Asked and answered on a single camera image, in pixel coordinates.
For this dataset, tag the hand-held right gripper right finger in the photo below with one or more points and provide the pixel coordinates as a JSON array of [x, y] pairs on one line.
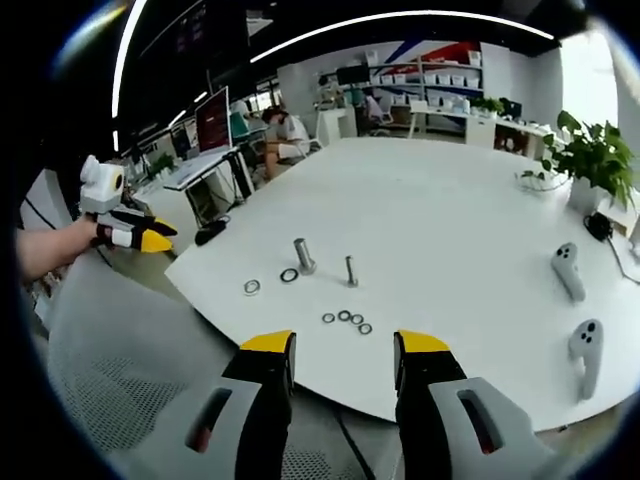
[[430, 400]]

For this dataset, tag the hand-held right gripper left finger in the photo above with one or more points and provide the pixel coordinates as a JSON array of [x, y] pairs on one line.
[[260, 400]]

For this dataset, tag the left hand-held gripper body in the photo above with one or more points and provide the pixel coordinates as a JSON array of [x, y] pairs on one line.
[[100, 187]]

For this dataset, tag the small steel washer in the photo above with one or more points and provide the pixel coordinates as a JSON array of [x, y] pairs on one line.
[[352, 319], [360, 329], [325, 318], [340, 315]]

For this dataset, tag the large steel washer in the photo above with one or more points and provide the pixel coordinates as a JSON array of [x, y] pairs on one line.
[[246, 287]]

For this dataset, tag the large threaded steel stud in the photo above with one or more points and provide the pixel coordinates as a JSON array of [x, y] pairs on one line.
[[304, 257]]

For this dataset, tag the small threaded steel stud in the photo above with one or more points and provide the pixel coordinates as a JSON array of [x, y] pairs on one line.
[[350, 272]]

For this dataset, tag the person's left hand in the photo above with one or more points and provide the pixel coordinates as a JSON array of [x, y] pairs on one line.
[[86, 234]]

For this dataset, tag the small green desk plant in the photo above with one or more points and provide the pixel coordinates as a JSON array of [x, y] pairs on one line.
[[162, 164]]

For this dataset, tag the white office desk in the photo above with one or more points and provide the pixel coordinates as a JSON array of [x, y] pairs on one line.
[[200, 170]]

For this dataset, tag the small computer monitor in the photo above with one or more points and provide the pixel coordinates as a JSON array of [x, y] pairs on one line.
[[181, 140]]

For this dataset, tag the grey mesh office chair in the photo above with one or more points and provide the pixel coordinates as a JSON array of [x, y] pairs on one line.
[[125, 350]]

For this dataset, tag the large computer monitor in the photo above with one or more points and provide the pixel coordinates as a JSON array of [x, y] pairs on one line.
[[214, 120]]

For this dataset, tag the teal chair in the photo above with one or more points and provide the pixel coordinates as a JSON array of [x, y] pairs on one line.
[[240, 125]]

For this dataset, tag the grey handheld controller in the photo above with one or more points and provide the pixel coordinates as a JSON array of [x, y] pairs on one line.
[[569, 270], [586, 350]]

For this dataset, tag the white cabinet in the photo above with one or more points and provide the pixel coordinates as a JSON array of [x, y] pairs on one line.
[[337, 125]]

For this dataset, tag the black power adapter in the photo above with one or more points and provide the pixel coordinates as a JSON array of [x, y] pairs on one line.
[[597, 225]]

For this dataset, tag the white plant pot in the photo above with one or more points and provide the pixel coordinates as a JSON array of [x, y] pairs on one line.
[[586, 196]]

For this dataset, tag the green potted plant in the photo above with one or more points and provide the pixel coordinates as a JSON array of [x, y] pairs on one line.
[[595, 150]]

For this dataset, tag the small green shelf plant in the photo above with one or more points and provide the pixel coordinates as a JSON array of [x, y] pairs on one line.
[[489, 106]]

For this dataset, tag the white storage shelf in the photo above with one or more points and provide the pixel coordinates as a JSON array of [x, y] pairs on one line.
[[440, 80]]

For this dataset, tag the long curved ceiling light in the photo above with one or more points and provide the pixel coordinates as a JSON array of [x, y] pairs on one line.
[[400, 17]]

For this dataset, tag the black wall screen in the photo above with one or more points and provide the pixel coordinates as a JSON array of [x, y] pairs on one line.
[[352, 75]]

